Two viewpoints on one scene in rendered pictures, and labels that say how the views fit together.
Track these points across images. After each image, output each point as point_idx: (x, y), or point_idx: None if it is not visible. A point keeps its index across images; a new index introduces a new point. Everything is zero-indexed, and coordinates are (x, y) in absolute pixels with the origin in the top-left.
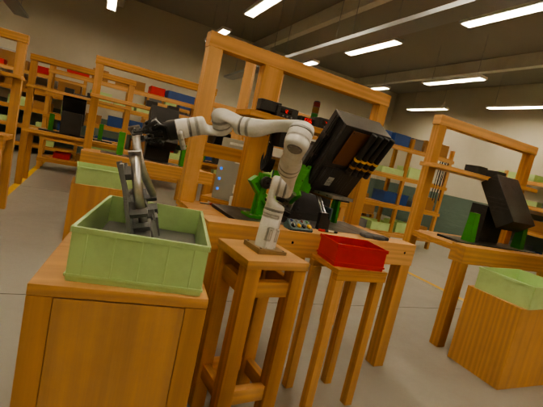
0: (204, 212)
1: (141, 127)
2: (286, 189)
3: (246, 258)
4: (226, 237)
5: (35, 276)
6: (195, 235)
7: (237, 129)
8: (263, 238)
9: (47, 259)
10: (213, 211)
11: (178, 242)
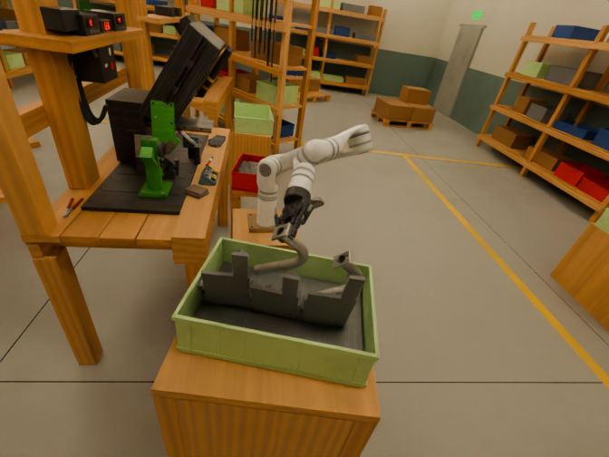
0: (133, 228)
1: (295, 224)
2: (281, 168)
3: None
4: (208, 237)
5: (363, 413)
6: (222, 261)
7: (330, 158)
8: (273, 218)
9: (311, 408)
10: (118, 217)
11: (372, 283)
